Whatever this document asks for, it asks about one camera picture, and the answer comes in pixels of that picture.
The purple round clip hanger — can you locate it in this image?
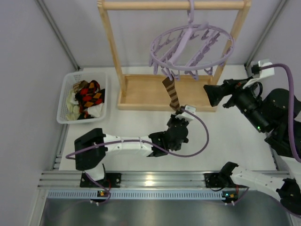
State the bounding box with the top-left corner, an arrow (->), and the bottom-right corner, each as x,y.
149,0 -> 235,81

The red black argyle sock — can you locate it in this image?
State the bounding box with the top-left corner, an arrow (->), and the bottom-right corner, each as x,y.
75,80 -> 101,101

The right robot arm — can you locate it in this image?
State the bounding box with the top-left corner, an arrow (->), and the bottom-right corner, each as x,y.
204,79 -> 301,216

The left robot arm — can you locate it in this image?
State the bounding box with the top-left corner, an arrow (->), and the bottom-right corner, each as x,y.
74,113 -> 192,182

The wooden hanger rack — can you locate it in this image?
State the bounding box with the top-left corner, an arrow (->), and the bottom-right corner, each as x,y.
97,0 -> 252,112

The white plastic basket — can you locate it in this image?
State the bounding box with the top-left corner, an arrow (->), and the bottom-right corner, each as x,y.
56,71 -> 109,124

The pale green sock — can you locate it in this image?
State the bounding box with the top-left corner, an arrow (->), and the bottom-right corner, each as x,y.
66,104 -> 80,121

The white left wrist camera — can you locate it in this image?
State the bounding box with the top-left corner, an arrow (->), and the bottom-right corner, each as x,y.
175,105 -> 196,122

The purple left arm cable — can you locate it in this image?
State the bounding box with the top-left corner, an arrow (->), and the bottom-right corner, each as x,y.
65,109 -> 210,198

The aluminium mounting rail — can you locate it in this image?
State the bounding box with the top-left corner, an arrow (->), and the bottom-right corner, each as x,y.
38,171 -> 213,189

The white slotted cable duct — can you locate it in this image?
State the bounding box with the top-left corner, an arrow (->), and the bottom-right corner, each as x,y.
47,190 -> 234,200

